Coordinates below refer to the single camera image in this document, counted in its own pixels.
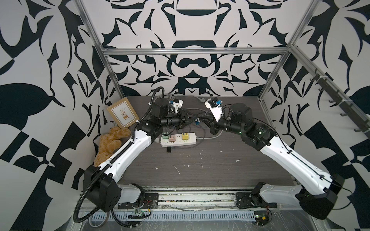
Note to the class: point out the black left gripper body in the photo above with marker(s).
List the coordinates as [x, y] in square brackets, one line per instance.
[181, 122]

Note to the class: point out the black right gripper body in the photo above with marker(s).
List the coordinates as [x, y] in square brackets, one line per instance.
[215, 125]

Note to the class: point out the blue mp3 player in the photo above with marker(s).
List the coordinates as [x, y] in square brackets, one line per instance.
[197, 120]

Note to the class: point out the yellow USB wall charger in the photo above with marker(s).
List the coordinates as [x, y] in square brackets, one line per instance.
[185, 136]

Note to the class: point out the white power strip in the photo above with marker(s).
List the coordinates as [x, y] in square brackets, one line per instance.
[179, 142]

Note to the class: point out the pink USB wall charger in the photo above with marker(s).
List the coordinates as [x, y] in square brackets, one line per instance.
[172, 138]

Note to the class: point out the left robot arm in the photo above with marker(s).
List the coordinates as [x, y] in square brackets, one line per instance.
[100, 184]

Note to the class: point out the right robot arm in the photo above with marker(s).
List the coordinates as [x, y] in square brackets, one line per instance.
[317, 191]

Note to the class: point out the brown teddy bear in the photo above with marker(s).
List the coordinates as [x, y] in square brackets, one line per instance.
[109, 143]

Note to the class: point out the small circuit board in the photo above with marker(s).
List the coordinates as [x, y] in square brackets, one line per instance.
[262, 218]

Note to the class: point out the tape roll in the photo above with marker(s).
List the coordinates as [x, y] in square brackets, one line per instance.
[98, 219]

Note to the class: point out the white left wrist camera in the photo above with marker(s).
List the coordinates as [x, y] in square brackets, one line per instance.
[176, 104]

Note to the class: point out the wooden picture frame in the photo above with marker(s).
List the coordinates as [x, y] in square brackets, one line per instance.
[123, 113]

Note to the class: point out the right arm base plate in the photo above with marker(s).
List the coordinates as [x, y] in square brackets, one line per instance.
[247, 199]

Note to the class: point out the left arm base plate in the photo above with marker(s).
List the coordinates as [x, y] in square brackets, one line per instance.
[149, 200]

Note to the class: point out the black wall hook rack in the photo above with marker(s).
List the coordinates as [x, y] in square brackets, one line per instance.
[349, 108]

